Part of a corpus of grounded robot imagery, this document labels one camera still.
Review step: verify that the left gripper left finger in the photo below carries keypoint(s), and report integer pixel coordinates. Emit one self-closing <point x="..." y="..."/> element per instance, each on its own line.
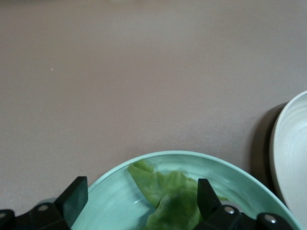
<point x="72" y="201"/>

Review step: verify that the green lettuce leaf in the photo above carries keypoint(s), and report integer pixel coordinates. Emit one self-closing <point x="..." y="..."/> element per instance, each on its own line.
<point x="172" y="210"/>

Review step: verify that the beige plate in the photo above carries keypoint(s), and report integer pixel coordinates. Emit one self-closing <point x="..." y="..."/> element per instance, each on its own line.
<point x="292" y="148"/>

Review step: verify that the mint green plate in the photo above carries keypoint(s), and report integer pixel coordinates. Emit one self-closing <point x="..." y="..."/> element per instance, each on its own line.
<point x="115" y="198"/>

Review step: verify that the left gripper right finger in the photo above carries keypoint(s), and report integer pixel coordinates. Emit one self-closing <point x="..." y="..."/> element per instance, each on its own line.
<point x="208" y="201"/>

